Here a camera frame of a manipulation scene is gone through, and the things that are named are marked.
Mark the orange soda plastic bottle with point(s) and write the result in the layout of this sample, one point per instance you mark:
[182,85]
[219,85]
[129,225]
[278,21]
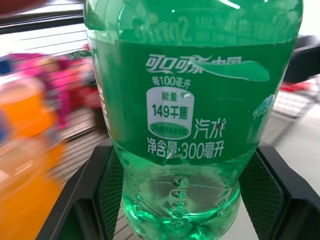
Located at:
[22,155]

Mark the red snack bag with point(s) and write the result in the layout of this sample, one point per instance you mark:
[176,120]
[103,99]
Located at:
[87,87]

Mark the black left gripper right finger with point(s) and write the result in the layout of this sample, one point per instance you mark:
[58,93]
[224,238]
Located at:
[282,197]

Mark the green Sprite plastic bottle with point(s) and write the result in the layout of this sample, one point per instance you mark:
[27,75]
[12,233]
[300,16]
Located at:
[220,105]

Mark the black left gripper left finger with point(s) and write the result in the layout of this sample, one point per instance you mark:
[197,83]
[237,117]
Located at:
[82,200]

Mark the black basket rim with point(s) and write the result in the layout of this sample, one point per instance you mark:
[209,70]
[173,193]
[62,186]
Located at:
[306,60]

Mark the pink snack bag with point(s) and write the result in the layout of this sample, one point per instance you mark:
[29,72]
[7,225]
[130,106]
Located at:
[50,85]

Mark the black conveyor frame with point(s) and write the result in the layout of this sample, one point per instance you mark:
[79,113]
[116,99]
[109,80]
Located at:
[37,21]

